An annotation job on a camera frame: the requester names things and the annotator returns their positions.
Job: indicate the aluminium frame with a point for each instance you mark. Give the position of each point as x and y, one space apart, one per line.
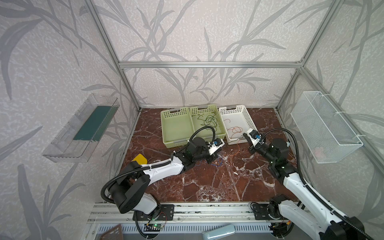
368 147

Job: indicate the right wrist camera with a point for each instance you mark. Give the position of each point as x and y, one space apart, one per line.
255 137

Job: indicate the white perforated basket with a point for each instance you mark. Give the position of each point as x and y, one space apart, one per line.
237 121

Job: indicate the white wire mesh basket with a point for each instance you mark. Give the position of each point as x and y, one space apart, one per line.
327 134

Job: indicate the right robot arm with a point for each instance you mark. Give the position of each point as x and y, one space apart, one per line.
309 195

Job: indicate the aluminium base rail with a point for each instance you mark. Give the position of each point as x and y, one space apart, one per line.
200 217

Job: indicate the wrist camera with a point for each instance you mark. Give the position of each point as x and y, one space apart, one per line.
216 146
255 137

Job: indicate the light blue handheld device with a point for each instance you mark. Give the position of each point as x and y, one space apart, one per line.
220 233

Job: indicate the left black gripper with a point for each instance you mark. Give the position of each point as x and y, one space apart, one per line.
212 158

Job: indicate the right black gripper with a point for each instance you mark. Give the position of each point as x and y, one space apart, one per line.
253 148

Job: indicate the light green basket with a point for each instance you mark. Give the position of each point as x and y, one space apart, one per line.
177 127
208 115

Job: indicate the clear plastic wall shelf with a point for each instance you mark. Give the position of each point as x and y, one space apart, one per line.
79 138

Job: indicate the left light green basket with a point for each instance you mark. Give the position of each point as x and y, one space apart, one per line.
177 127

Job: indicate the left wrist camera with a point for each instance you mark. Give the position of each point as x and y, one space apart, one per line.
216 146

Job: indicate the middle light green basket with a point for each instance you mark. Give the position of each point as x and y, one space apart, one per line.
208 115

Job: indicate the yellow scoop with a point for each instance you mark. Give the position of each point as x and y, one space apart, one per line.
140 159

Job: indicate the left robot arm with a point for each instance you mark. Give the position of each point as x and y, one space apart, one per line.
128 190

